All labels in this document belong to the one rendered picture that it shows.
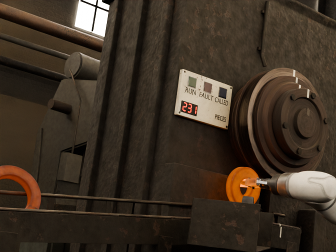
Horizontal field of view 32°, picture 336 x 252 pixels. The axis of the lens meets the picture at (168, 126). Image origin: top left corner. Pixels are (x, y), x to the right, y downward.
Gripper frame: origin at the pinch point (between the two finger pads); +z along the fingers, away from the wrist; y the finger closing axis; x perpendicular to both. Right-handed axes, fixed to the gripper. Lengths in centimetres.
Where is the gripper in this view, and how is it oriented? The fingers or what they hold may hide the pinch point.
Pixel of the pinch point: (244, 182)
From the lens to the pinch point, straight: 229.0
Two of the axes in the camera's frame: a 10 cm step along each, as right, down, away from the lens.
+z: -5.9, 0.4, 8.0
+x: 1.6, -9.7, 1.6
